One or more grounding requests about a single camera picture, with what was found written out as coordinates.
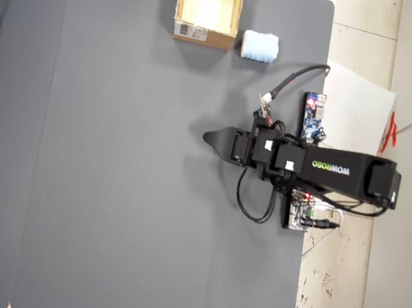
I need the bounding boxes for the grey rubber mat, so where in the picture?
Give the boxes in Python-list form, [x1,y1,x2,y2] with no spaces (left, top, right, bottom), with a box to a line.
[0,0,69,308]
[7,0,337,308]

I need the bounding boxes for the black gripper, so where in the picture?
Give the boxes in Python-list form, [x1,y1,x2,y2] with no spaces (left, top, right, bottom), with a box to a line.
[200,125,259,169]

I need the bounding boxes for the open cardboard box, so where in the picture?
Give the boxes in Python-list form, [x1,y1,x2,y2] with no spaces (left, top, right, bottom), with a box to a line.
[171,0,245,53]

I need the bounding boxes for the motor controller board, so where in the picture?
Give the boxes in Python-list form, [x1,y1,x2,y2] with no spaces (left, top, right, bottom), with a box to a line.
[280,187,322,235]

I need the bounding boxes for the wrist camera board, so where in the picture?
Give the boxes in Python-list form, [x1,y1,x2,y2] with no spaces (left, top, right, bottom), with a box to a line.
[255,92,277,128]

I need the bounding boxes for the black camera cable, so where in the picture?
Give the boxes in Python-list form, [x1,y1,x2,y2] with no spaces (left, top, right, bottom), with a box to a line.
[267,58,333,112]

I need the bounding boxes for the blue yarn-wrapped block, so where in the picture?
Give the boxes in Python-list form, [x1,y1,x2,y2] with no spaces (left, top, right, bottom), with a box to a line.
[239,28,282,64]

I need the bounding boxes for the blue circuit board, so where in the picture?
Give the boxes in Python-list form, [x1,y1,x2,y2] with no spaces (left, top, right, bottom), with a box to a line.
[295,91,331,155]

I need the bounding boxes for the black power plug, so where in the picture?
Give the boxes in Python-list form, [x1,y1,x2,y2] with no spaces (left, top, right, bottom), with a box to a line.
[305,216,342,232]

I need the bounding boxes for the black servo cable loop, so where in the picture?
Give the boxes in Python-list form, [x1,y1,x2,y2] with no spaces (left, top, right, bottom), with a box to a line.
[233,164,284,226]

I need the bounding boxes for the black arm base cable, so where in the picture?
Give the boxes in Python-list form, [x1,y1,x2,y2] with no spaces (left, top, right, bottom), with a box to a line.
[313,189,390,221]

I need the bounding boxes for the thin white cable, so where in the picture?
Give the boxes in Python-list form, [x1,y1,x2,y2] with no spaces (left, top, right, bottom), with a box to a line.
[299,205,347,262]

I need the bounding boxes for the white paper sheet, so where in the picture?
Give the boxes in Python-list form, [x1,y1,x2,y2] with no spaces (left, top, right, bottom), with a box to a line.
[316,59,401,166]

